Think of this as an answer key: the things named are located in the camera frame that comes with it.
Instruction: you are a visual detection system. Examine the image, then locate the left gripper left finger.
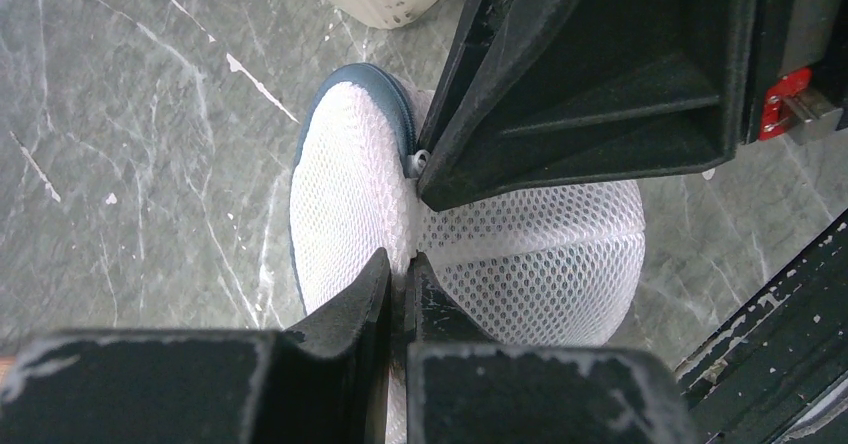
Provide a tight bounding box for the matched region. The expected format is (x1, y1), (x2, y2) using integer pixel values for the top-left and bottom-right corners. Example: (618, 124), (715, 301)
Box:
(1, 250), (391, 443)

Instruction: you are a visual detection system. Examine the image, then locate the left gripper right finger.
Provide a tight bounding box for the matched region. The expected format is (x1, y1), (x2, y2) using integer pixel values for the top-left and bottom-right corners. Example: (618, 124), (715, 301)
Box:
(405, 254), (697, 443)

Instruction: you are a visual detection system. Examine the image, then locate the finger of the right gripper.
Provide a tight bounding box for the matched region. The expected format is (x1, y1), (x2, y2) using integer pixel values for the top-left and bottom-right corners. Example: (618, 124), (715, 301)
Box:
(418, 0), (757, 211)

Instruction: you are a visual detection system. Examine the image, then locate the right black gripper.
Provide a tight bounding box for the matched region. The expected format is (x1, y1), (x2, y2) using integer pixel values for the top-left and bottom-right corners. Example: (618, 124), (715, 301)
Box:
(741, 0), (847, 145)

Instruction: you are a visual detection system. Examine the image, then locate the white mesh laundry bag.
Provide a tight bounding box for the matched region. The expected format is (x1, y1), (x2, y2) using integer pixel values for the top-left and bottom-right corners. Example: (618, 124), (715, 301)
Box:
(288, 63), (647, 444)

